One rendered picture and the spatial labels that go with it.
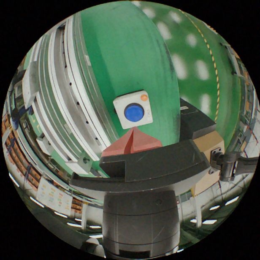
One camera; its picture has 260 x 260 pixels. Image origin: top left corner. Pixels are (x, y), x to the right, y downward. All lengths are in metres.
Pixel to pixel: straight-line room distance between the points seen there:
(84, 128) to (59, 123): 0.13
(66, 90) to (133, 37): 0.24
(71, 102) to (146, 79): 0.22
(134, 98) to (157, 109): 0.11
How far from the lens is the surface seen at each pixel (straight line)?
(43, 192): 3.21
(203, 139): 0.46
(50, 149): 0.52
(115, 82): 0.25
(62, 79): 0.27
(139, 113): 0.19
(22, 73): 0.60
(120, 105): 0.20
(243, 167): 0.36
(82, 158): 0.41
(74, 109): 0.26
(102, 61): 0.27
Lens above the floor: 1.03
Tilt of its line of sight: 55 degrees down
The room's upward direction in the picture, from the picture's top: 179 degrees clockwise
